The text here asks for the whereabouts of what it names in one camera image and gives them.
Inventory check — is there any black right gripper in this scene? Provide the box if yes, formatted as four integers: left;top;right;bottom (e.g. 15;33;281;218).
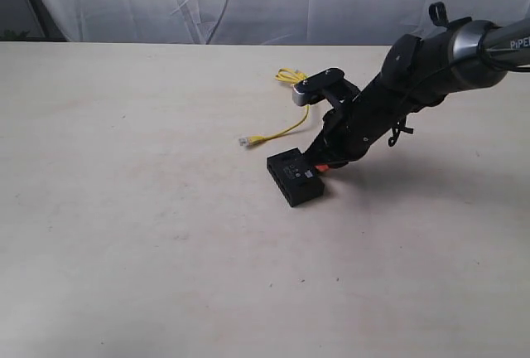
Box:
304;77;408;173

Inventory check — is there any black network switch box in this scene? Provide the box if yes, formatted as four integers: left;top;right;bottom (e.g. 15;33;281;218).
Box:
266;148;325;207

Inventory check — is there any yellow ethernet cable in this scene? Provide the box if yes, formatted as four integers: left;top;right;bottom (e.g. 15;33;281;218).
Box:
238;67;311;148

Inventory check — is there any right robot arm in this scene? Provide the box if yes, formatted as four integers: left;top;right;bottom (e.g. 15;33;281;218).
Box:
292;2;529;167

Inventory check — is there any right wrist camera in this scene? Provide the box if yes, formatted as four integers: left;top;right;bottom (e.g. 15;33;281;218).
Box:
291;68;360;109

